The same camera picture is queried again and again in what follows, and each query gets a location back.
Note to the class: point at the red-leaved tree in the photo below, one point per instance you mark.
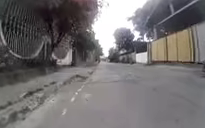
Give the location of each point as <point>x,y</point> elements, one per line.
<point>68,20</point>

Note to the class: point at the building with overhanging roof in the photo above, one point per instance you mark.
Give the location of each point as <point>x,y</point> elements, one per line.
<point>186,23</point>

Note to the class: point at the yellow panel gate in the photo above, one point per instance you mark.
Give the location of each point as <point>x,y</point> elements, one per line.
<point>173,46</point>

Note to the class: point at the white arched metal fence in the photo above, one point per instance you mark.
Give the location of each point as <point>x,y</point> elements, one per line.
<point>21,33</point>

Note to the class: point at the grey asphalt road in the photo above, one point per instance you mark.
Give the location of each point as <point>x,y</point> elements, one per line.
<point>133,96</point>

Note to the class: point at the white wall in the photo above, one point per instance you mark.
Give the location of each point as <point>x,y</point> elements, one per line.
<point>141,57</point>

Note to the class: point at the dark green tree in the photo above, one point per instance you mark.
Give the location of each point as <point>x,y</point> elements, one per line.
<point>124,39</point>

